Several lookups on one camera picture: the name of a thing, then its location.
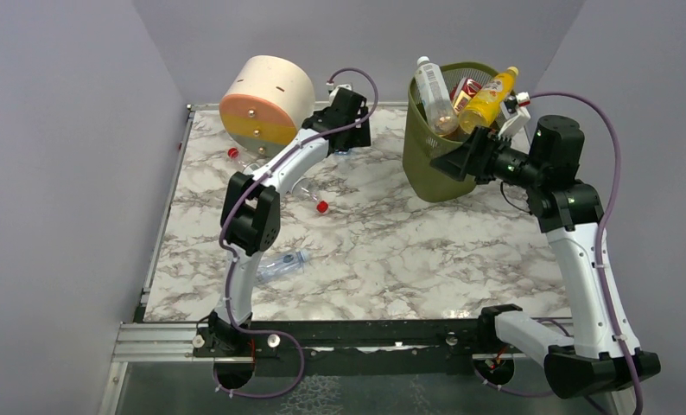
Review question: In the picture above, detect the clear bottle blue label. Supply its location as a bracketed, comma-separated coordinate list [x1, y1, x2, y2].
[331, 149, 355, 158]

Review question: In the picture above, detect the green mesh waste bin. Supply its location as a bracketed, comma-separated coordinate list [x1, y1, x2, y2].
[402, 61, 516, 204]

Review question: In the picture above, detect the white blue label tea bottle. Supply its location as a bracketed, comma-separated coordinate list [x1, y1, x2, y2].
[414, 56, 459, 137]

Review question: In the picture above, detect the yellow juice bottle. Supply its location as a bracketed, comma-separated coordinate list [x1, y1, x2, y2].
[459, 67, 519, 135]

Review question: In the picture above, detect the red gold label bottle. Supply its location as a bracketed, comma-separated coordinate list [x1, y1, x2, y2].
[450, 77, 482, 115]

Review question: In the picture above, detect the round cream drawer cabinet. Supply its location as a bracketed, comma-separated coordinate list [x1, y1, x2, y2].
[219, 55, 315, 158]

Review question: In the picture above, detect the red label bottle red cap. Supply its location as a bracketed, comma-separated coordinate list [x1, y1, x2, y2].
[290, 178, 329, 214]

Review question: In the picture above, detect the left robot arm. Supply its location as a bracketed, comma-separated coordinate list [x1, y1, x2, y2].
[208, 88, 371, 353]

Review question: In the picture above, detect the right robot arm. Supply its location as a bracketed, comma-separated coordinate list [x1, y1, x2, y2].
[430, 115, 661, 399]

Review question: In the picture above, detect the red label bottle top left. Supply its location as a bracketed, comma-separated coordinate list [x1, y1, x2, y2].
[226, 147, 261, 175]

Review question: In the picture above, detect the clear bottle pale blue cap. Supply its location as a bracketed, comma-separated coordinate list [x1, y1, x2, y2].
[256, 249, 309, 284]

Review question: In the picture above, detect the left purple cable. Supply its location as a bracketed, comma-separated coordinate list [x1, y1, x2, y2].
[212, 67, 380, 400]

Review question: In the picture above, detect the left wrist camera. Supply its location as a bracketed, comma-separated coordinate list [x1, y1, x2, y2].
[326, 80, 353, 104]

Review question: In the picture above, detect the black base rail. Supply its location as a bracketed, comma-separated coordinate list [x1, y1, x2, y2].
[134, 306, 533, 391]

